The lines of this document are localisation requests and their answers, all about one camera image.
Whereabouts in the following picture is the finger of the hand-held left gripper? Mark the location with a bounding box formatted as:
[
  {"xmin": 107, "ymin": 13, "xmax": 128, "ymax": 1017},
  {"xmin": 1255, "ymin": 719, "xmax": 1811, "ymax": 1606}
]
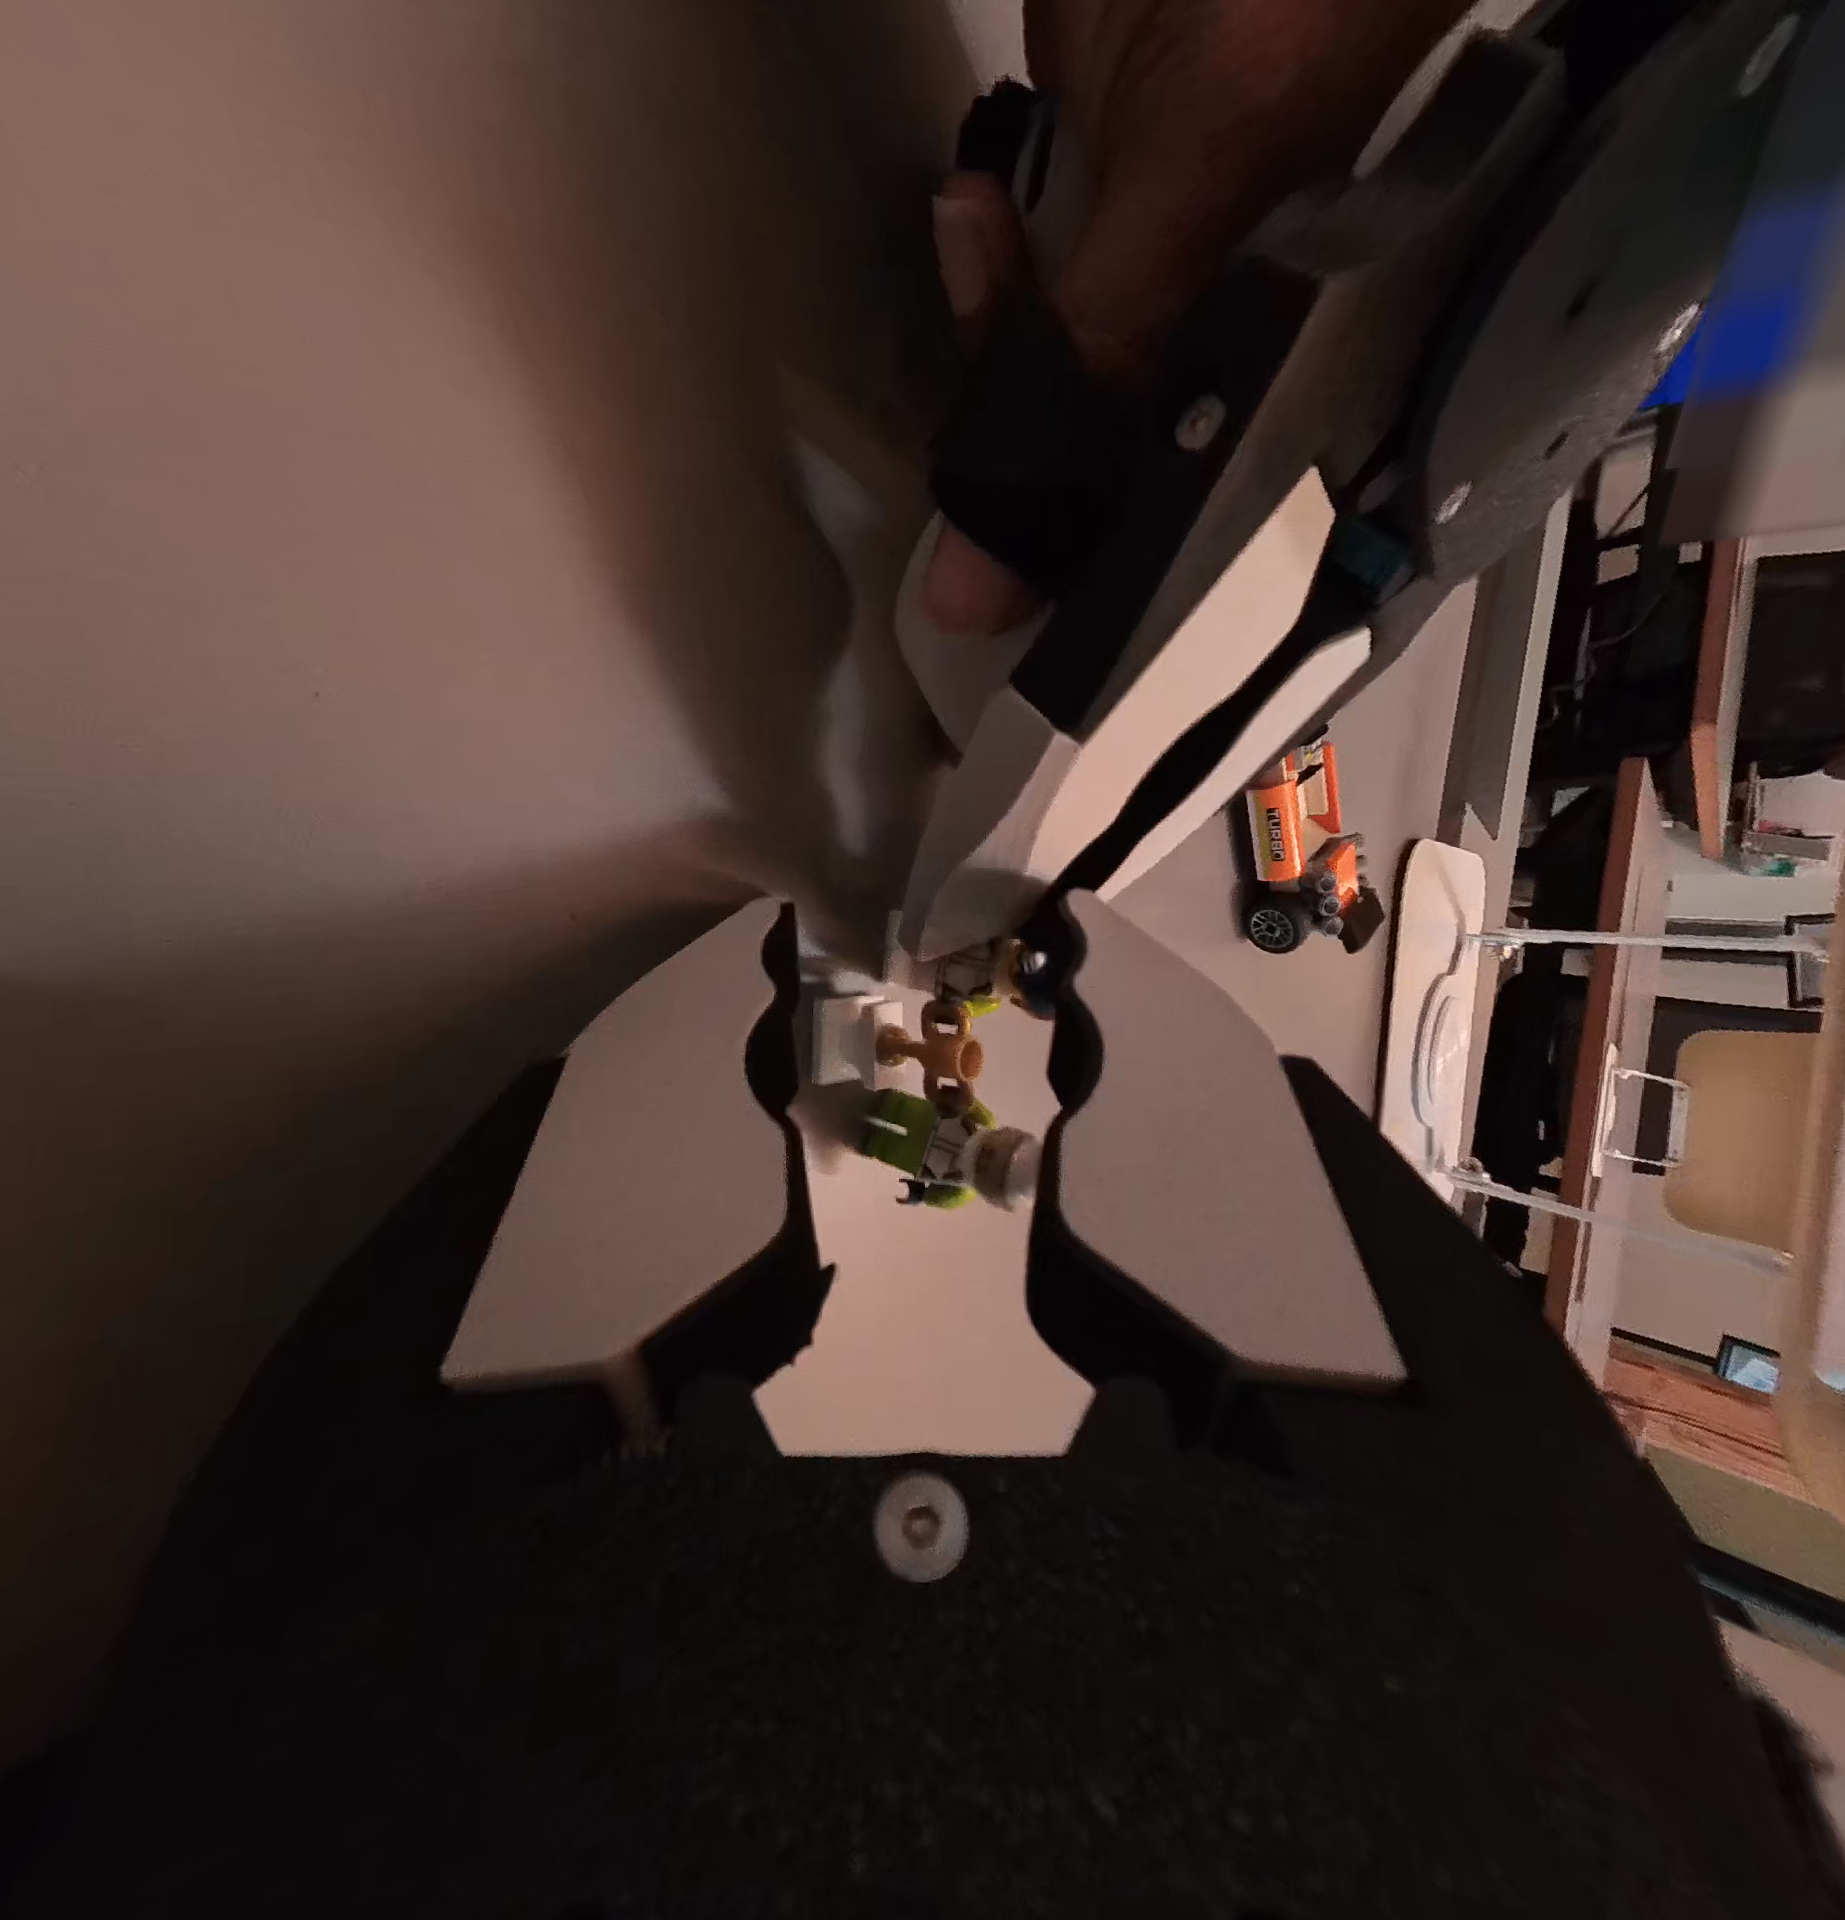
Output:
[
  {"xmin": 998, "ymin": 600, "xmax": 1480, "ymax": 917},
  {"xmin": 892, "ymin": 449, "xmax": 1381, "ymax": 956}
]

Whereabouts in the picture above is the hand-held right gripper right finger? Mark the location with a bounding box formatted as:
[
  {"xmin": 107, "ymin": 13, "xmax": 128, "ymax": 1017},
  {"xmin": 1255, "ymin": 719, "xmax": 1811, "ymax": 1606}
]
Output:
[{"xmin": 1024, "ymin": 893, "xmax": 1414, "ymax": 1400}]

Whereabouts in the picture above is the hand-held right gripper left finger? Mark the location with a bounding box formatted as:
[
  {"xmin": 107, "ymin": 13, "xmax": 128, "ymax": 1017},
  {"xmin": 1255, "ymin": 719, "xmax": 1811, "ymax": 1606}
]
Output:
[{"xmin": 440, "ymin": 900, "xmax": 836, "ymax": 1400}]

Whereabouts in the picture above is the orange lego race car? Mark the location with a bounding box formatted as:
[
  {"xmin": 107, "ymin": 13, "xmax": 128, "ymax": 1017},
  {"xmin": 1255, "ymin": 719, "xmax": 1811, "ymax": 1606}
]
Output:
[{"xmin": 1234, "ymin": 731, "xmax": 1394, "ymax": 959}]

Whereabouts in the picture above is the white booklet stand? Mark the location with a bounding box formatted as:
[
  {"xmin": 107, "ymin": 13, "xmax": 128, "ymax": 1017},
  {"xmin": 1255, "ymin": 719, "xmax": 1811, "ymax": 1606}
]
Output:
[{"xmin": 1379, "ymin": 766, "xmax": 1845, "ymax": 1477}]

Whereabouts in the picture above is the green lego minifigure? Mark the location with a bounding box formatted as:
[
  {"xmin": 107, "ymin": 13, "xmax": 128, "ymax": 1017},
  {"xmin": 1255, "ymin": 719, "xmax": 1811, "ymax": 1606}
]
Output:
[{"xmin": 830, "ymin": 1080, "xmax": 1041, "ymax": 1213}]

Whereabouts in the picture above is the yellow round lego piece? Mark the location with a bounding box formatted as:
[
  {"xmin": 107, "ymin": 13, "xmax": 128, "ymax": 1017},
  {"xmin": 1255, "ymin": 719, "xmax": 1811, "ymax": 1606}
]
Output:
[{"xmin": 934, "ymin": 929, "xmax": 1050, "ymax": 1009}]

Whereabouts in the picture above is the small tan lego piece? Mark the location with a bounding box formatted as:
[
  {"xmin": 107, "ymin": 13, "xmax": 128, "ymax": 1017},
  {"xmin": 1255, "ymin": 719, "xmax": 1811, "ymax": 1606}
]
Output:
[{"xmin": 874, "ymin": 1002, "xmax": 1004, "ymax": 1100}]

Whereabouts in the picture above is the person's left hand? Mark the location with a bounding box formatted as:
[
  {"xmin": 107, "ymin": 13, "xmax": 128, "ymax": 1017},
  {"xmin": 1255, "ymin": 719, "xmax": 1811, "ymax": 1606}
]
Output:
[{"xmin": 898, "ymin": 0, "xmax": 1480, "ymax": 752}]

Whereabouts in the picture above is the tan chair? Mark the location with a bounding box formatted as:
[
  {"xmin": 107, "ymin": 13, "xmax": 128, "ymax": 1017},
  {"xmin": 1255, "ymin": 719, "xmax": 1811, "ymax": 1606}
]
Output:
[{"xmin": 1666, "ymin": 1025, "xmax": 1832, "ymax": 1268}]

